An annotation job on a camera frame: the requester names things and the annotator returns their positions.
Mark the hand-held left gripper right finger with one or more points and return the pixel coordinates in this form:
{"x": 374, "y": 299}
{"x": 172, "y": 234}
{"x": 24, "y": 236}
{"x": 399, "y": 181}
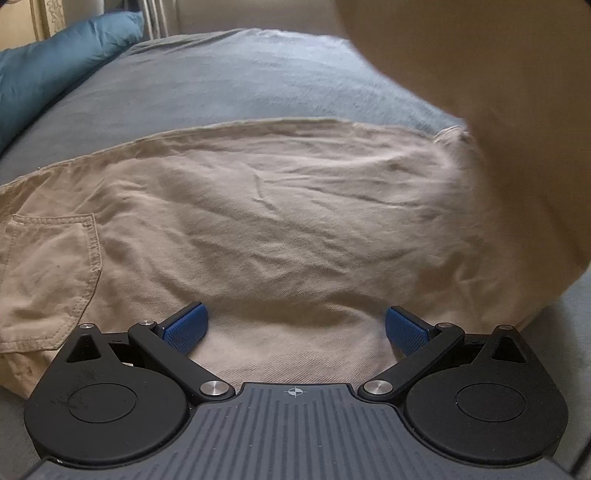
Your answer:
{"x": 406, "y": 330}

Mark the teal duvet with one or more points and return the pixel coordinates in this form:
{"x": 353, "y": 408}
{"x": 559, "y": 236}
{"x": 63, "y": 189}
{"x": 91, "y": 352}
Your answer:
{"x": 51, "y": 69}

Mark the ornate cream headboard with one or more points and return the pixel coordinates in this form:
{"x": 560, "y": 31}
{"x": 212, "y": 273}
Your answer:
{"x": 48, "y": 18}

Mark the grey curtain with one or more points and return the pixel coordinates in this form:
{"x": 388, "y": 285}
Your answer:
{"x": 161, "y": 17}

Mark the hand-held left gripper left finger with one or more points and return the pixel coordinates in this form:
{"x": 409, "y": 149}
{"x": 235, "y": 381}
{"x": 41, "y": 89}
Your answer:
{"x": 187, "y": 328}

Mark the beige pants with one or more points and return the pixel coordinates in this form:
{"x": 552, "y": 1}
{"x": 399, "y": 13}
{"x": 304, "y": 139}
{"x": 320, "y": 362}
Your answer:
{"x": 277, "y": 217}

